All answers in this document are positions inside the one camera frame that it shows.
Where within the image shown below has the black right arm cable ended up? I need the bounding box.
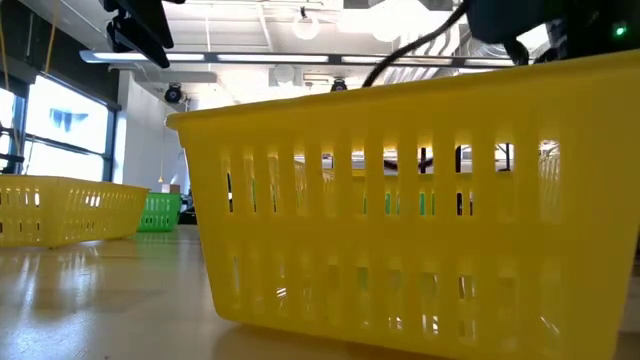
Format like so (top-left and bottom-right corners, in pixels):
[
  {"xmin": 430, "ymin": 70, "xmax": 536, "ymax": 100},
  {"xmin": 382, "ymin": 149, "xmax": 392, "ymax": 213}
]
[{"xmin": 360, "ymin": 0, "xmax": 471, "ymax": 89}]

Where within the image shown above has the thin yellow cable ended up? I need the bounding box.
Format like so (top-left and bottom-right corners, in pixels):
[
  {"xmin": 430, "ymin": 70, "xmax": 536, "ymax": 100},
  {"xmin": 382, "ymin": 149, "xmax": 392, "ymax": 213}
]
[{"xmin": 43, "ymin": 14, "xmax": 58, "ymax": 76}]

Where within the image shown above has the yellow slotted plastic basket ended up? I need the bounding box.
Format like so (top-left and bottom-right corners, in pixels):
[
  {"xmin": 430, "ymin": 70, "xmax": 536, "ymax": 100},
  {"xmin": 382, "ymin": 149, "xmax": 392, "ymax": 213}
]
[
  {"xmin": 0, "ymin": 173, "xmax": 150, "ymax": 250},
  {"xmin": 166, "ymin": 48, "xmax": 640, "ymax": 360}
]

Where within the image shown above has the white cable coil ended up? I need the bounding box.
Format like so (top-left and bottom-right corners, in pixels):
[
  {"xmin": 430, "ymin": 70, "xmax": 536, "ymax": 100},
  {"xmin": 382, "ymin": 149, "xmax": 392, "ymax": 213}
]
[{"xmin": 292, "ymin": 10, "xmax": 321, "ymax": 41}]

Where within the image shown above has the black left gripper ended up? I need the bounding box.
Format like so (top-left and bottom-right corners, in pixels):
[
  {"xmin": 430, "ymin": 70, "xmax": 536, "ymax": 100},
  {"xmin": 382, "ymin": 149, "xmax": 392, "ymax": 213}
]
[{"xmin": 102, "ymin": 0, "xmax": 175, "ymax": 70}]

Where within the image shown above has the large bright window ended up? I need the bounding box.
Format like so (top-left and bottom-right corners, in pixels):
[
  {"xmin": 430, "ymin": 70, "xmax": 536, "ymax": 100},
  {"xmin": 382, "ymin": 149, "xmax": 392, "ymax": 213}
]
[{"xmin": 0, "ymin": 72, "xmax": 121, "ymax": 184}]

